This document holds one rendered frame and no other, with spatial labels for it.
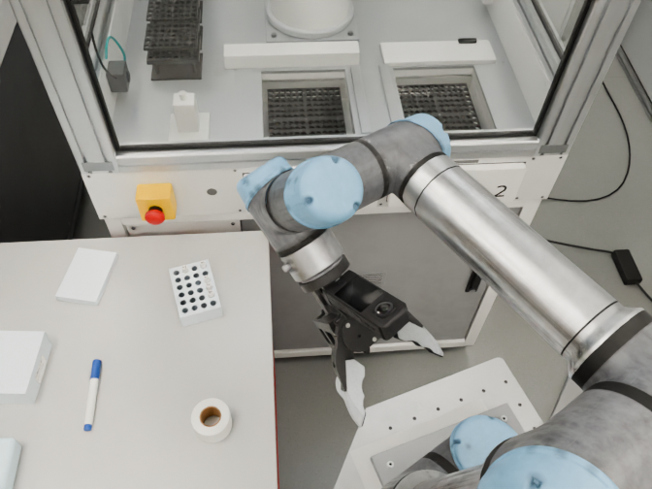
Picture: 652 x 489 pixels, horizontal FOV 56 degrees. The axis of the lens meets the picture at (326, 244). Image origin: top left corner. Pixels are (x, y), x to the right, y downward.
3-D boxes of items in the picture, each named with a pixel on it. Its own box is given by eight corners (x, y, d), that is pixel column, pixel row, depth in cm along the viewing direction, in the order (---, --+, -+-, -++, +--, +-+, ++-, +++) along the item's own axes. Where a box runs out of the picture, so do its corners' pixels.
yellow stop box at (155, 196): (176, 222, 131) (170, 200, 126) (141, 224, 131) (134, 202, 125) (177, 204, 134) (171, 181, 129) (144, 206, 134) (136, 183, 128)
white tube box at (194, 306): (223, 316, 127) (221, 307, 124) (182, 327, 125) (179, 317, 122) (210, 269, 134) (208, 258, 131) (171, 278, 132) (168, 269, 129)
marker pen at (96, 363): (93, 431, 112) (90, 428, 111) (83, 432, 112) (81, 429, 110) (102, 362, 120) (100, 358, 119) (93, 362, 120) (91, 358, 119)
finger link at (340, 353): (362, 388, 81) (364, 322, 82) (368, 390, 80) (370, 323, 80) (329, 390, 80) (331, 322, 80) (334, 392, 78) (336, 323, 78)
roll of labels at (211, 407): (228, 402, 116) (225, 393, 113) (235, 437, 112) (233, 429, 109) (190, 411, 115) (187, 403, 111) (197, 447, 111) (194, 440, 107)
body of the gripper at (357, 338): (374, 322, 89) (329, 253, 86) (402, 328, 81) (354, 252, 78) (333, 355, 86) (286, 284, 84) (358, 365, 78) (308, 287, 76)
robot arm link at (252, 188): (243, 179, 72) (223, 189, 80) (293, 256, 74) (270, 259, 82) (294, 146, 75) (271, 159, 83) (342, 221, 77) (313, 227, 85)
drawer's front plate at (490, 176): (513, 201, 140) (527, 168, 132) (387, 207, 138) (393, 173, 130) (511, 196, 142) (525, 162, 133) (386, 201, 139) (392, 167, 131)
